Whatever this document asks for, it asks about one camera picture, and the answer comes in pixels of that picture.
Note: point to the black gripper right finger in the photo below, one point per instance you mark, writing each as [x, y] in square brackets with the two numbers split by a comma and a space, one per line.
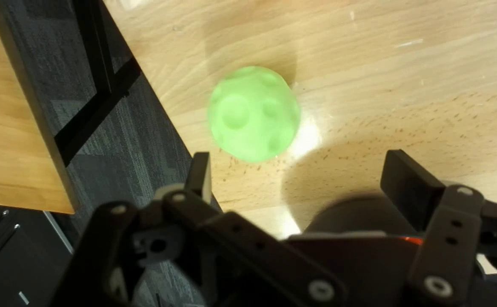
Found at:
[446, 243]

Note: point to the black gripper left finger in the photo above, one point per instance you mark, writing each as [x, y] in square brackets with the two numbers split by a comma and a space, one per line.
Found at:
[105, 255]

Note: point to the light green dimpled ball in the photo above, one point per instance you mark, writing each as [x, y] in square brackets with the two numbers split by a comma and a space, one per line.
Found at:
[253, 112]

